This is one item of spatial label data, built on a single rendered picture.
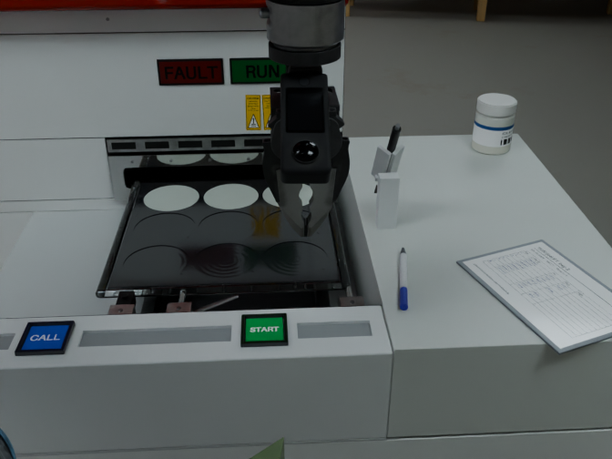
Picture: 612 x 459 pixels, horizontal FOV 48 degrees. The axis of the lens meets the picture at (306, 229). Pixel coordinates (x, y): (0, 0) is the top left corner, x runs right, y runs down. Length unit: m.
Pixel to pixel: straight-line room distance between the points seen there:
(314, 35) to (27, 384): 0.51
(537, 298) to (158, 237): 0.60
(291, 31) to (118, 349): 0.42
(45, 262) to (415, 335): 0.72
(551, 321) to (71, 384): 0.58
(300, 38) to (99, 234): 0.80
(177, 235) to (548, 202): 0.61
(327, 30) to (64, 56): 0.75
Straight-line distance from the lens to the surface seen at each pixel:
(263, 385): 0.84
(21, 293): 1.24
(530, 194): 1.20
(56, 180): 1.44
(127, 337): 0.87
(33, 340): 0.89
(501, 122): 1.30
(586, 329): 0.91
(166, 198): 1.29
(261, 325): 0.85
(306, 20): 0.66
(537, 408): 0.94
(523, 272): 0.98
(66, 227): 1.41
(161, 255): 1.12
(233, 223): 1.19
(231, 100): 1.32
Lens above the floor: 1.49
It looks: 31 degrees down
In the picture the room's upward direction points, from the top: straight up
